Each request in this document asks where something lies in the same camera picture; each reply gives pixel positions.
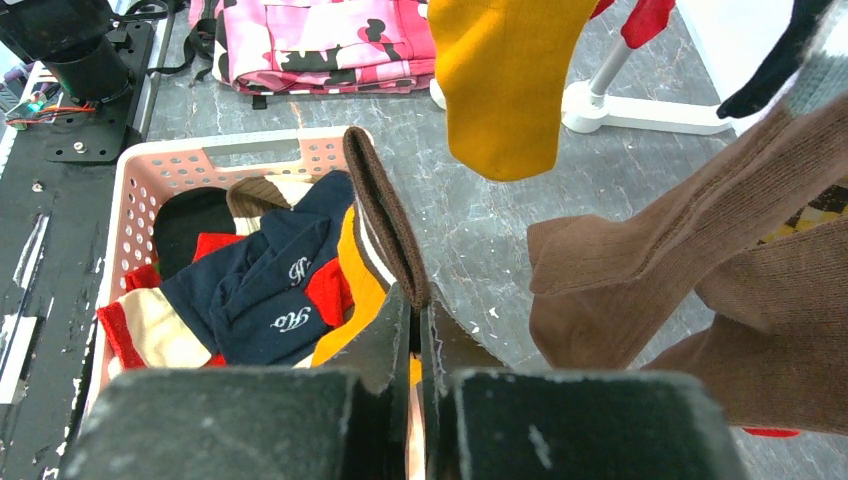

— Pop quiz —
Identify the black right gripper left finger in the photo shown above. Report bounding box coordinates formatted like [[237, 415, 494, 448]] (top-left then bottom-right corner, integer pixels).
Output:
[[62, 287, 411, 479]]

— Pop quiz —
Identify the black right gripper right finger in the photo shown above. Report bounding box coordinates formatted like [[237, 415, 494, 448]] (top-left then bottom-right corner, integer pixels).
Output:
[[420, 299, 747, 479]]

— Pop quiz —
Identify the yellow cloth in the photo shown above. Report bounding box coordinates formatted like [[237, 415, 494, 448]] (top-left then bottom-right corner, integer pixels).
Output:
[[428, 0, 597, 182]]

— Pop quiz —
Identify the black sock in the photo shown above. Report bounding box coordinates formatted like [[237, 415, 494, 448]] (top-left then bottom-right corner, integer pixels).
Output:
[[716, 0, 831, 119]]

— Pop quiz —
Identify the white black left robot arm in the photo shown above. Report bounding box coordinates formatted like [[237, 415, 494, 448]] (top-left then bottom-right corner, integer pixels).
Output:
[[1, 0, 131, 103]]

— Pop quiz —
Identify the navy blue sock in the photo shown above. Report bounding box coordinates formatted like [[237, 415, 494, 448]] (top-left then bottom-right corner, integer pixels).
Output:
[[160, 171, 354, 365]]

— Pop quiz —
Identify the brown striped sock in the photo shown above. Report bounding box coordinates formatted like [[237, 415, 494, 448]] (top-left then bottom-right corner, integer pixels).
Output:
[[527, 96, 847, 434]]

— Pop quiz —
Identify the black cloth in basket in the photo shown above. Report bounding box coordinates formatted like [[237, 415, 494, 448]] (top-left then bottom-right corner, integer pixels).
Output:
[[152, 187, 236, 280]]

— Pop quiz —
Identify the pink perforated plastic basket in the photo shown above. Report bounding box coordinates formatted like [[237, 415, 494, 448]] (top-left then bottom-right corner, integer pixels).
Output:
[[87, 127, 347, 403]]

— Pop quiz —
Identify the white metal drying rack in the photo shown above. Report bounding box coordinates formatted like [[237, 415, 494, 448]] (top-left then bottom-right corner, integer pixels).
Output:
[[429, 26, 734, 138]]

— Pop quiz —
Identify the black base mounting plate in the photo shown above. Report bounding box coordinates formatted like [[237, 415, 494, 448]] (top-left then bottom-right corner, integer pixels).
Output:
[[0, 19, 158, 480]]

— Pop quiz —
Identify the pink camouflage folded cloth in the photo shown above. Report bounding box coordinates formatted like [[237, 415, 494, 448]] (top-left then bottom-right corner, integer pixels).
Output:
[[189, 1, 436, 95]]

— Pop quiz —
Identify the red white santa sock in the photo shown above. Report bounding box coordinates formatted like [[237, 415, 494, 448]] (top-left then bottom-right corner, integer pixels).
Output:
[[620, 0, 676, 50]]

